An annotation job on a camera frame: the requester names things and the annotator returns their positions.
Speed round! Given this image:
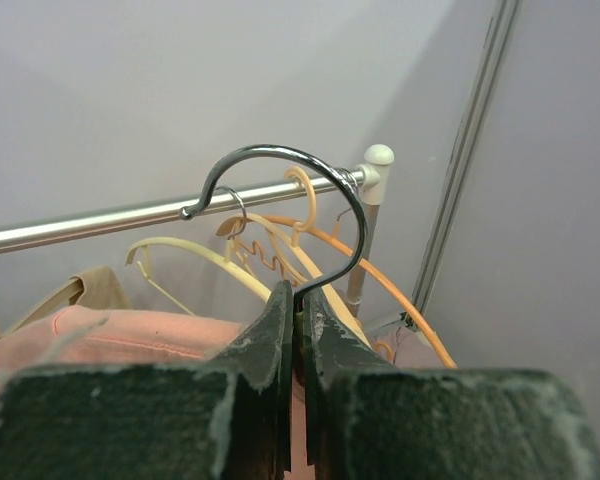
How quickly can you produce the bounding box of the white hanger of grey shirt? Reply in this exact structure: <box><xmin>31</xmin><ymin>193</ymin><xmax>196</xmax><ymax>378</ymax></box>
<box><xmin>124</xmin><ymin>185</ymin><xmax>276</xmax><ymax>316</ymax></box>

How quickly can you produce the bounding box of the beige t shirt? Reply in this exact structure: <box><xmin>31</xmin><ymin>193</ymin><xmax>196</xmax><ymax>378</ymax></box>
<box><xmin>0</xmin><ymin>266</ymin><xmax>132</xmax><ymax>339</ymax></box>

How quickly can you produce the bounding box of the pink t shirt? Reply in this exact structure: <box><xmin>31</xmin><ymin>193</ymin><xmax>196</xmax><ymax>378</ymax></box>
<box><xmin>0</xmin><ymin>306</ymin><xmax>314</xmax><ymax>479</ymax></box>

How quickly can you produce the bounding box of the mauve clothes pile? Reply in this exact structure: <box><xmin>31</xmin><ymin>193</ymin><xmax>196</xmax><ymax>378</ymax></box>
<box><xmin>379</xmin><ymin>326</ymin><xmax>444</xmax><ymax>368</ymax></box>

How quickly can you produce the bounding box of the yellow hanger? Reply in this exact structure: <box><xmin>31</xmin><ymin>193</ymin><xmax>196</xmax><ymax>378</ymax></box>
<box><xmin>179</xmin><ymin>144</ymin><xmax>370</xmax><ymax>351</ymax></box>

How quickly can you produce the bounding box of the beige plastic hanger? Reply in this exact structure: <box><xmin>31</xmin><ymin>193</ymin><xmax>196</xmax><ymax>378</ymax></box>
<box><xmin>214</xmin><ymin>167</ymin><xmax>374</xmax><ymax>351</ymax></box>

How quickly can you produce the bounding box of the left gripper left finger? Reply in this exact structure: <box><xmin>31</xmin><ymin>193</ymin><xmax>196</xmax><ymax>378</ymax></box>
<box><xmin>0</xmin><ymin>282</ymin><xmax>293</xmax><ymax>479</ymax></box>

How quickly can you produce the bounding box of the orange hanger of blue shirt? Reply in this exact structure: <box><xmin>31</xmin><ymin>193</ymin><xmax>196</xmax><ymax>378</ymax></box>
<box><xmin>238</xmin><ymin>214</ymin><xmax>458</xmax><ymax>369</ymax></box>

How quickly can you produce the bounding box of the metal clothes rack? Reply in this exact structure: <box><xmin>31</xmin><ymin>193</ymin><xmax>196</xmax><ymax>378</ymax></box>
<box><xmin>0</xmin><ymin>144</ymin><xmax>395</xmax><ymax>312</ymax></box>

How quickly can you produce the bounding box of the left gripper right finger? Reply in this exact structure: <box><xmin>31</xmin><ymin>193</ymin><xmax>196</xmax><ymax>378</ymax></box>
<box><xmin>299</xmin><ymin>291</ymin><xmax>600</xmax><ymax>479</ymax></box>

